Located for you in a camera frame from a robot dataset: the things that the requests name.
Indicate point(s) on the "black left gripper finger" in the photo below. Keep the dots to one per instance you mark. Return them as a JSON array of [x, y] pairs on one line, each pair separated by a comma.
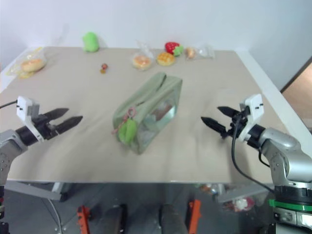
[[58, 113], [69, 124]]

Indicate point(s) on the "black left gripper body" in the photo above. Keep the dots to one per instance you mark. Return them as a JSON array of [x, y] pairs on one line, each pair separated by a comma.
[[45, 128]]

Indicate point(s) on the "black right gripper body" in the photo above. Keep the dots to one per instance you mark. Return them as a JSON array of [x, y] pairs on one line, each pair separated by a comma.
[[237, 124]]

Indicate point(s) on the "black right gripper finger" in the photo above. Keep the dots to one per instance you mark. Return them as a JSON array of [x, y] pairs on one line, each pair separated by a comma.
[[228, 111], [214, 123]]

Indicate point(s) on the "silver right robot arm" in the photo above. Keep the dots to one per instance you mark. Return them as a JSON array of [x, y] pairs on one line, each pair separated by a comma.
[[285, 151]]

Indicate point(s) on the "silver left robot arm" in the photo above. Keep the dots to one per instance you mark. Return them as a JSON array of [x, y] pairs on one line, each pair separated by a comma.
[[9, 143]]

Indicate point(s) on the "green zipper pouch bag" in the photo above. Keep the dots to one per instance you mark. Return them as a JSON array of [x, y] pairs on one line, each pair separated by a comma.
[[151, 97]]

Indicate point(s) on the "beige tablecloth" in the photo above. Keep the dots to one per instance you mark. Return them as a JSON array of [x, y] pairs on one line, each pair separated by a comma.
[[85, 146]]

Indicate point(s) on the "white table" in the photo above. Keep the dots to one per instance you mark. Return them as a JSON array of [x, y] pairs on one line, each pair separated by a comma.
[[265, 80]]

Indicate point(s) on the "bagged bread in yellow wrapper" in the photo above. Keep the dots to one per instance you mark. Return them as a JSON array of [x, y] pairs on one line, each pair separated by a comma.
[[30, 64]]

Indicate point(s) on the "small bread in clear bag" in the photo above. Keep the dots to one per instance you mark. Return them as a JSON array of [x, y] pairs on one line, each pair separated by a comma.
[[190, 52]]

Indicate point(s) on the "brown wooden door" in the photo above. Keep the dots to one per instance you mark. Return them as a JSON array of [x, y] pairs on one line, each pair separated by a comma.
[[301, 90]]

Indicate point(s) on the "green plush toy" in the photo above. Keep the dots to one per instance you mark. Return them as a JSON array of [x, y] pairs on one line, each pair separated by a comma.
[[90, 42]]

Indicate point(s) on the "colourful items under table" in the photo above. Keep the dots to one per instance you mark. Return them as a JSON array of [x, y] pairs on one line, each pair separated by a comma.
[[240, 204]]

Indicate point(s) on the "yellow waffle bread toy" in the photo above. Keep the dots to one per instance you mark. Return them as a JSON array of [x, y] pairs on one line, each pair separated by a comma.
[[165, 59]]

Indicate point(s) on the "red strawberry plush toy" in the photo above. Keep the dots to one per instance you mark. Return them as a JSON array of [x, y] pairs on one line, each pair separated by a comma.
[[171, 47]]

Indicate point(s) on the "orange clamp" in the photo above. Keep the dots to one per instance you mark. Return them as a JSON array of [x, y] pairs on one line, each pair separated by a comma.
[[83, 219], [195, 214]]

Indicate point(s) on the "round bun in clear bag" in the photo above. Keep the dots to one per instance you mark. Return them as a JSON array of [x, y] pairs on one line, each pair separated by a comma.
[[141, 61]]

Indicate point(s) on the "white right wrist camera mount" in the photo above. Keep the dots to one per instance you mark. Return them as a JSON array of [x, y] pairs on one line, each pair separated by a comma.
[[254, 109]]

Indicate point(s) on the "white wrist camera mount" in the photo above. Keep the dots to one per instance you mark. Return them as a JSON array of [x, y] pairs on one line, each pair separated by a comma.
[[254, 109], [24, 107]]

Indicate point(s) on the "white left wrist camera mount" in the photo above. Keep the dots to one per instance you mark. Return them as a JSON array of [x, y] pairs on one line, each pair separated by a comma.
[[24, 107]]

